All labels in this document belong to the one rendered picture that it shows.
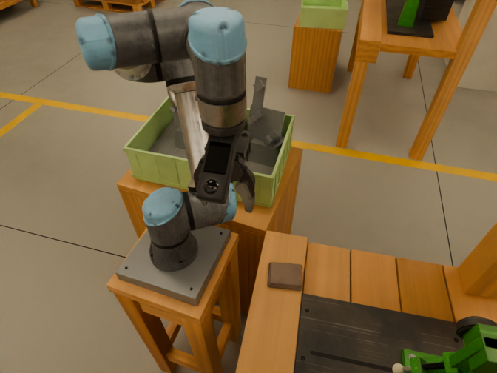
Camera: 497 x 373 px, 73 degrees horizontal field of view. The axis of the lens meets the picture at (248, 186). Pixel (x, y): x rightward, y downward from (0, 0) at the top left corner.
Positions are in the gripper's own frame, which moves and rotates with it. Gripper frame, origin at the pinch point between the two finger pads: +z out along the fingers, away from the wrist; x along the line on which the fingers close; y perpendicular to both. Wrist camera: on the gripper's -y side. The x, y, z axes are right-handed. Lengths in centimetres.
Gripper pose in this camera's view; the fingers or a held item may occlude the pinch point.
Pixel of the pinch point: (226, 208)
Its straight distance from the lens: 66.9
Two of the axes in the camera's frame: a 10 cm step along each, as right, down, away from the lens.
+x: -9.8, -1.4, 1.5
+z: 0.0, 7.0, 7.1
